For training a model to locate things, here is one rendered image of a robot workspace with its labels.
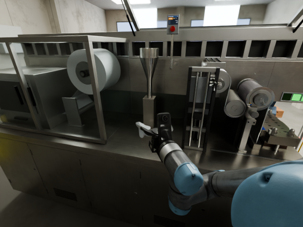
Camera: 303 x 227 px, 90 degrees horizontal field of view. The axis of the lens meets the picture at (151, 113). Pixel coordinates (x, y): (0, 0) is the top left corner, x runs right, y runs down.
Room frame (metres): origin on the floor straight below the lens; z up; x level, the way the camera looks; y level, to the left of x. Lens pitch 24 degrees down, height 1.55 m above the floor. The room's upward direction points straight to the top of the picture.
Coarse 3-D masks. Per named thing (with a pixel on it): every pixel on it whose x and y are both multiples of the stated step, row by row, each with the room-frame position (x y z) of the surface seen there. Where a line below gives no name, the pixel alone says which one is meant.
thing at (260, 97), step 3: (261, 93) 0.86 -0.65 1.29; (255, 96) 0.86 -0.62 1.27; (258, 96) 0.85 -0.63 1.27; (261, 96) 0.85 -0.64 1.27; (264, 96) 0.85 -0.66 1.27; (267, 96) 0.84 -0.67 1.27; (255, 99) 0.86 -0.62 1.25; (258, 99) 0.86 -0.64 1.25; (261, 99) 0.85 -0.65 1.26; (264, 99) 0.85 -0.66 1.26; (267, 99) 0.84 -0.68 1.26; (255, 102) 0.86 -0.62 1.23; (258, 102) 0.85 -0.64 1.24; (261, 102) 0.85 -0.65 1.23; (264, 102) 0.84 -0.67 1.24; (258, 105) 0.85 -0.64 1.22; (261, 105) 0.85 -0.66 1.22
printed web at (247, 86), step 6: (204, 72) 1.19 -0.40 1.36; (246, 84) 1.04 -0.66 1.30; (252, 84) 0.99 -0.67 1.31; (258, 84) 0.99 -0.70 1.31; (228, 90) 0.93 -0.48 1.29; (240, 90) 1.07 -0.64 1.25; (246, 90) 0.97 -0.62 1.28; (222, 96) 1.05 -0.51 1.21; (240, 96) 1.04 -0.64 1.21; (246, 96) 0.92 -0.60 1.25; (222, 102) 1.01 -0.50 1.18; (246, 108) 0.89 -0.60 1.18; (198, 120) 1.06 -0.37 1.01; (198, 126) 0.98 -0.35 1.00; (198, 132) 0.96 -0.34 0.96
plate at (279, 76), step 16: (160, 64) 1.37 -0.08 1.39; (192, 64) 1.30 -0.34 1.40; (240, 64) 1.20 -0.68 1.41; (256, 64) 1.18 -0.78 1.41; (272, 64) 1.15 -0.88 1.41; (288, 64) 1.12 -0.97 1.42; (144, 80) 1.41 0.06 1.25; (160, 80) 1.37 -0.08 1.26; (176, 80) 1.33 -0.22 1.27; (240, 80) 1.20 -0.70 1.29; (256, 80) 1.17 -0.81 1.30; (272, 80) 1.14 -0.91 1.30; (288, 80) 1.12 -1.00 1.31
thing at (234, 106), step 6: (228, 96) 1.00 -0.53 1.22; (234, 96) 0.97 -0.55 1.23; (228, 102) 0.92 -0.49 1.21; (234, 102) 0.91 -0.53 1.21; (240, 102) 0.90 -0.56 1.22; (228, 108) 0.92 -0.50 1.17; (234, 108) 0.91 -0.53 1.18; (240, 108) 0.90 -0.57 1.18; (228, 114) 0.91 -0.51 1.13; (234, 114) 0.91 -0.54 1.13; (240, 114) 0.89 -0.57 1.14
